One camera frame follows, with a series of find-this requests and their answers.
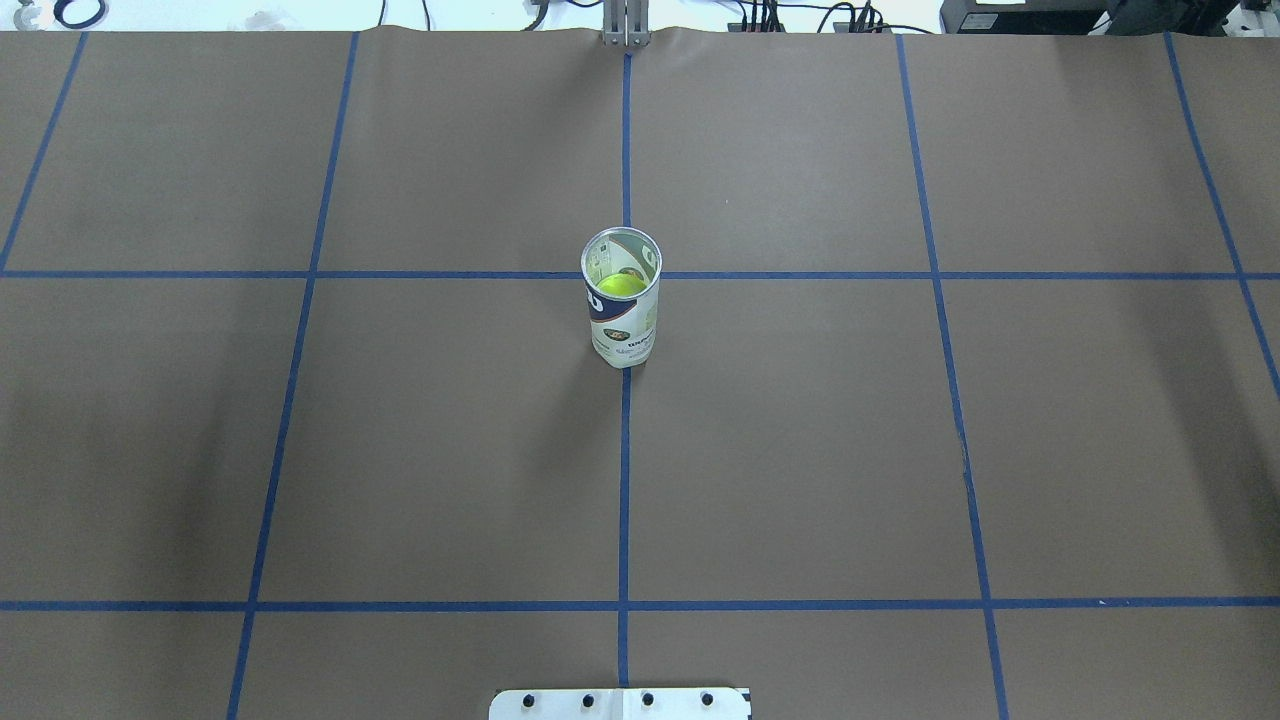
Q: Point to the yellow tennis ball plain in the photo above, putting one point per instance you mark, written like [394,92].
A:
[622,285]

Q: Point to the clear tennis ball can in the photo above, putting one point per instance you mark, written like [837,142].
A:
[622,331]

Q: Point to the black box with label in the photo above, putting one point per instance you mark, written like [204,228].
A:
[1068,18]

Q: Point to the aluminium frame post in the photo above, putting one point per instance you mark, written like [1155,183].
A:
[625,23]

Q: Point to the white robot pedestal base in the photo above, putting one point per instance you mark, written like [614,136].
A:
[623,703]

